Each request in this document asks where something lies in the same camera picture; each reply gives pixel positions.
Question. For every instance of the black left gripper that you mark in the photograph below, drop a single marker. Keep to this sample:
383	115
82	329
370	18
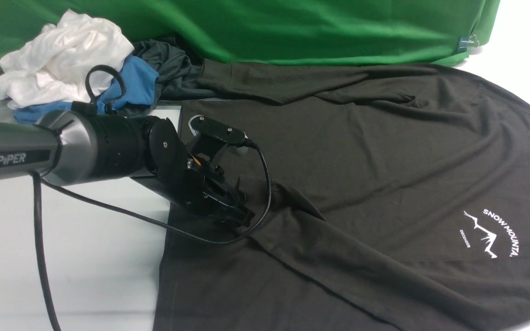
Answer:
189	175

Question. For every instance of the gray long sleeve shirt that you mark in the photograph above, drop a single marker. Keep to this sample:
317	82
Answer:
401	202

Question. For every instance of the gray left robot arm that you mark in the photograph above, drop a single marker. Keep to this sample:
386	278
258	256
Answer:
67	148

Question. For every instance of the dark teal crumpled shirt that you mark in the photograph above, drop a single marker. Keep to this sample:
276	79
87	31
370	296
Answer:
177	68

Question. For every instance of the blue crumpled shirt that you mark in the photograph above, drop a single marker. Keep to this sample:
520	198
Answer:
139	79

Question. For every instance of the white crumpled shirt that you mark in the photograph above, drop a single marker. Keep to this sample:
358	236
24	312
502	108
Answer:
56	64

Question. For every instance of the dark gray flat tray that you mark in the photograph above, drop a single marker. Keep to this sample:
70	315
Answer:
171	111

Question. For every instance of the green backdrop cloth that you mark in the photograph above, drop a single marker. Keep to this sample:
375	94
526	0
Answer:
284	32

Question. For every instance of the blue binder clip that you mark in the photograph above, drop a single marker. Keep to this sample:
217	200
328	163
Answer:
467	42

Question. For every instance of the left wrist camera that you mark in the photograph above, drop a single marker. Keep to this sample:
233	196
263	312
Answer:
203	126

